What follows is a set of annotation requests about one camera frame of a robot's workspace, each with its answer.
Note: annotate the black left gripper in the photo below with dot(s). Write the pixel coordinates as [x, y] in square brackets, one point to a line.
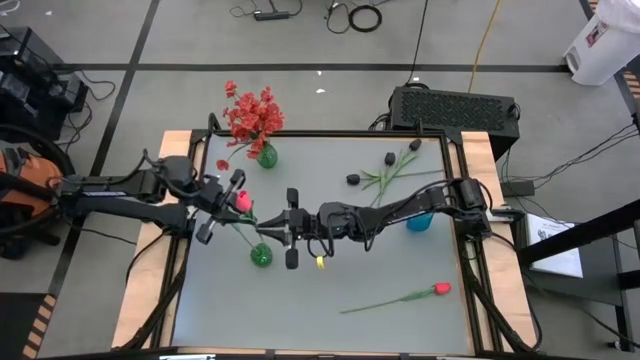
[212, 195]

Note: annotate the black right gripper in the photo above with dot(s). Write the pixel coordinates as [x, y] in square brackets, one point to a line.
[305, 225]

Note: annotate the red blossom bunch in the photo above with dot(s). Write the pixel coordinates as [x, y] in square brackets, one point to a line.
[270, 117]
[240, 107]

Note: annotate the blue patterned glass vase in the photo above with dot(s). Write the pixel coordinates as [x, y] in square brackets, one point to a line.
[420, 223]

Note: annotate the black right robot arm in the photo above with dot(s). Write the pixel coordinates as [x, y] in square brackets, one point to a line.
[400, 210]

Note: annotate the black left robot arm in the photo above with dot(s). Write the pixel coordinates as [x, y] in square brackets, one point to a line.
[125, 185]

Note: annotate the wide dark green glass vase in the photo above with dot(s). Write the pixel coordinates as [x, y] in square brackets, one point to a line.
[261, 256]

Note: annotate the wooden table side board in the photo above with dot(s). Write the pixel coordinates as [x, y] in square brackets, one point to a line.
[150, 280]
[505, 300]

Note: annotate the black power strip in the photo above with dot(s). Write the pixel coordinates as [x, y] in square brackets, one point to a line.
[272, 15]

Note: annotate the orange vacuum cleaner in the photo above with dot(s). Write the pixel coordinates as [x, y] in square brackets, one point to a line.
[35, 175]

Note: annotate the black computer tower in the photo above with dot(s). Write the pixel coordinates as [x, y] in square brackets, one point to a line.
[450, 110]

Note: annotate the black power brick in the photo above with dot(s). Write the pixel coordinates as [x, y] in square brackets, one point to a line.
[517, 188]

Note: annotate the black equipment cart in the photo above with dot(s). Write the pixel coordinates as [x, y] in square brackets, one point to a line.
[30, 75]

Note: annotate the white paper booklet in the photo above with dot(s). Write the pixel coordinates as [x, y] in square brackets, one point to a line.
[555, 250]

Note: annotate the black metal stand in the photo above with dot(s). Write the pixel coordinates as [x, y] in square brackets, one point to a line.
[600, 226]

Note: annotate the white bin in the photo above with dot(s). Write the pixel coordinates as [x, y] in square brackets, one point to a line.
[605, 45]

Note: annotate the black table frame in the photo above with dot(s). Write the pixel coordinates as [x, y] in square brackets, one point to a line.
[350, 134]

